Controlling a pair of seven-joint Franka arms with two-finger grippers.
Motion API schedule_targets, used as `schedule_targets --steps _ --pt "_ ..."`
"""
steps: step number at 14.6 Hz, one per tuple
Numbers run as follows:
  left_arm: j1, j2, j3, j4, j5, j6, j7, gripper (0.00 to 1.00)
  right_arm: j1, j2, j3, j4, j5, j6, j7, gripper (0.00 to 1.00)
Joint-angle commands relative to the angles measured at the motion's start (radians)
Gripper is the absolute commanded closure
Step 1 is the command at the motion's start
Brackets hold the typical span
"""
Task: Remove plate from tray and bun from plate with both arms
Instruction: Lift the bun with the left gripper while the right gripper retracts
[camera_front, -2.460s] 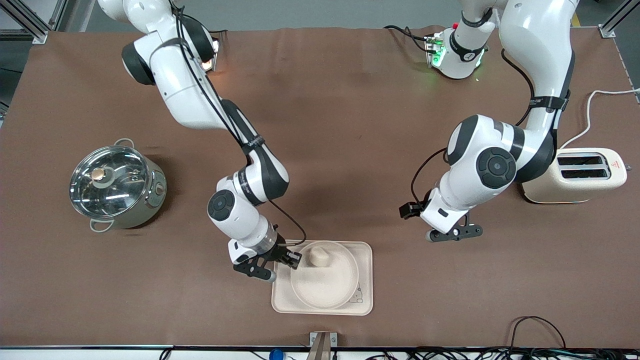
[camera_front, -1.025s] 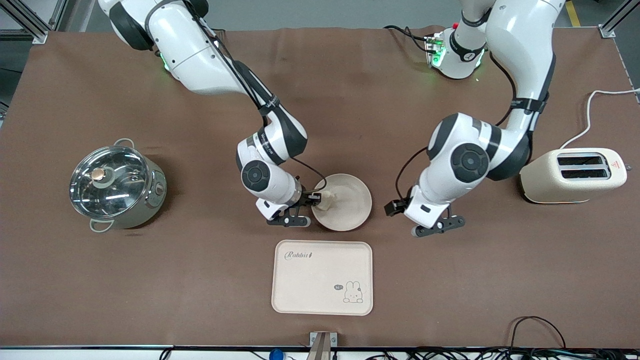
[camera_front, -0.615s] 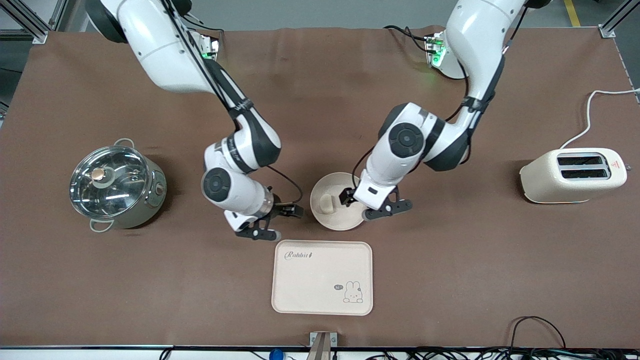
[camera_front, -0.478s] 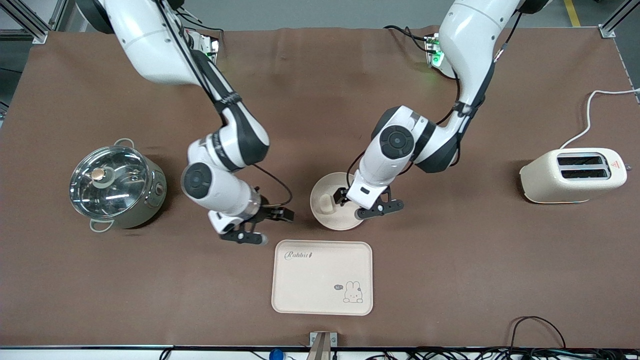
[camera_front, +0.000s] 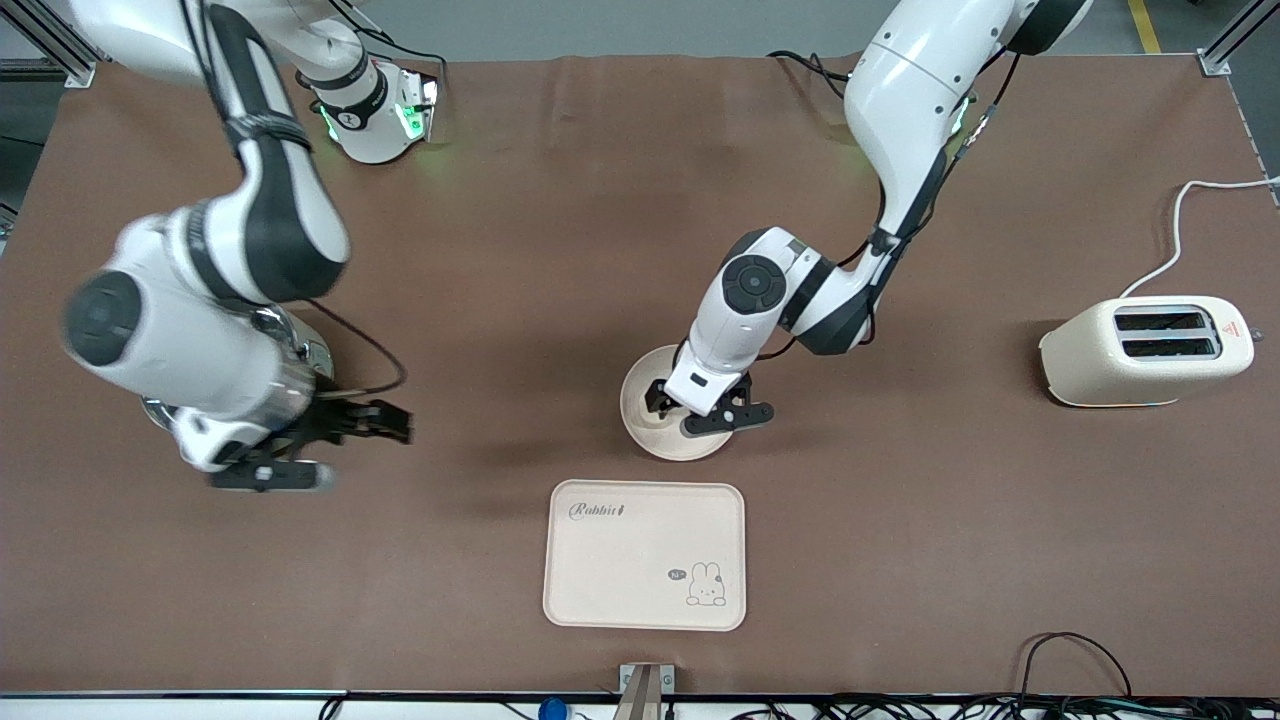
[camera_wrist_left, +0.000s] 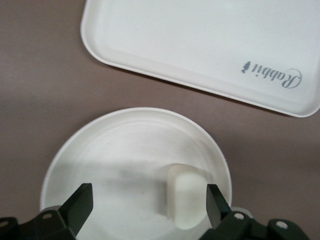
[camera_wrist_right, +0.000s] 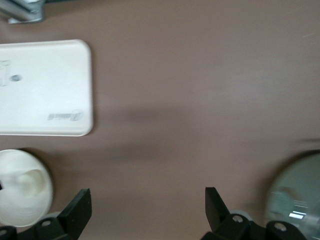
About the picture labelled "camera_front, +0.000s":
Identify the aluminium frame post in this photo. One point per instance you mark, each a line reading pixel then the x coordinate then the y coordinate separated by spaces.
pixel 1232 40
pixel 55 45

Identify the round cream plate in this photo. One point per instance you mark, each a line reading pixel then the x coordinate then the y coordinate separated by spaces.
pixel 645 420

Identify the white two-slot toaster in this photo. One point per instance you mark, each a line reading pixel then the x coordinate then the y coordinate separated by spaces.
pixel 1110 360

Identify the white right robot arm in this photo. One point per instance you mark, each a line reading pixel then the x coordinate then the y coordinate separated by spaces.
pixel 270 220

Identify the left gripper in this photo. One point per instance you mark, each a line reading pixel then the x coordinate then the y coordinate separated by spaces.
pixel 661 396

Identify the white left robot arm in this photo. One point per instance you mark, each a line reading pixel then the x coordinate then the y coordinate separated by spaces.
pixel 900 100

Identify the brown table mat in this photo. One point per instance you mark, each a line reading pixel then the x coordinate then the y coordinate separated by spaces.
pixel 560 250

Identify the aluminium profile bracket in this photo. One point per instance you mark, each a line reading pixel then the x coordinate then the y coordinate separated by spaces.
pixel 645 695

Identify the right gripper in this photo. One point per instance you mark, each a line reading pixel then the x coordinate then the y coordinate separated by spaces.
pixel 322 420

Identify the cream tray with rabbit print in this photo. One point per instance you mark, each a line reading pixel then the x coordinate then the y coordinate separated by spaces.
pixel 620 570

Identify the blue round cap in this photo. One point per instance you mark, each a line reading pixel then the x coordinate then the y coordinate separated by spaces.
pixel 552 710

